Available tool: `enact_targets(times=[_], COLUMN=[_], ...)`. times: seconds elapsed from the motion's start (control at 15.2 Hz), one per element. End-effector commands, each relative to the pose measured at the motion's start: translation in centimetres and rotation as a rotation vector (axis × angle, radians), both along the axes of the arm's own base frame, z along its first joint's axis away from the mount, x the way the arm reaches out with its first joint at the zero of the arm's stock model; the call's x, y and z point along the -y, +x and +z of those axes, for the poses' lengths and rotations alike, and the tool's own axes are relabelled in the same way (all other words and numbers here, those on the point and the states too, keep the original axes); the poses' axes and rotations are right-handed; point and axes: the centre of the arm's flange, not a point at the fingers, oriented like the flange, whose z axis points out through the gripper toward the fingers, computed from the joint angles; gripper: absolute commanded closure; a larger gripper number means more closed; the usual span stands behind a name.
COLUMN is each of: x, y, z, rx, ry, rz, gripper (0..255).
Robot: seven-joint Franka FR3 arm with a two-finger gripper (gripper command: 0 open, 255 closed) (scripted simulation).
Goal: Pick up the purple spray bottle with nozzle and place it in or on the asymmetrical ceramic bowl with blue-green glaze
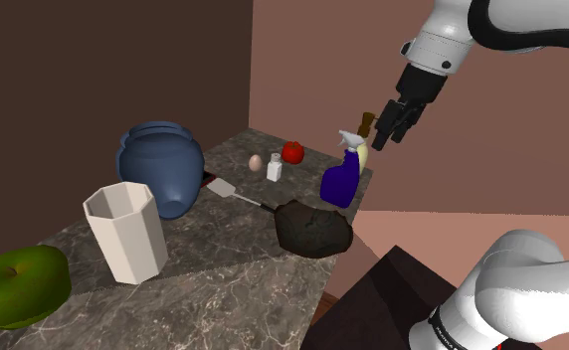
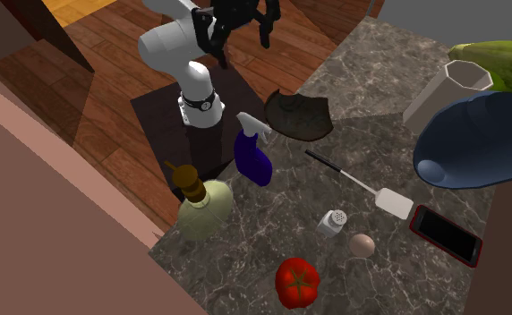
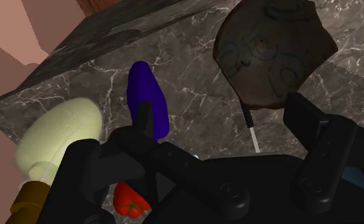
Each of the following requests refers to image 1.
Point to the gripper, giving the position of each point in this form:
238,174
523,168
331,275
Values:
420,85

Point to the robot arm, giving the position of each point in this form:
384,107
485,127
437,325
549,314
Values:
517,286

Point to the yellow bottle with brown cork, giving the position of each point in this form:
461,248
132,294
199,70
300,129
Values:
363,154

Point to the blue spray bottle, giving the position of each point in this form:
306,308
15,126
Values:
340,184

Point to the red tomato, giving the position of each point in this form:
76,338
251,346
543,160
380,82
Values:
292,152

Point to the white salt shaker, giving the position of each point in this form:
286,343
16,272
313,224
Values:
274,170

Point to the beige egg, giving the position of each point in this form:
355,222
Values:
255,163

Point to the silver spatula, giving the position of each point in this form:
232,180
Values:
222,187

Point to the red and black flat device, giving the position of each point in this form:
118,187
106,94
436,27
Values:
208,178

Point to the blue round vase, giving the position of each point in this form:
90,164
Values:
161,167

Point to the white octagonal cup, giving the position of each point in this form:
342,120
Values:
129,237

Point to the green apple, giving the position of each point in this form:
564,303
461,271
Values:
20,288

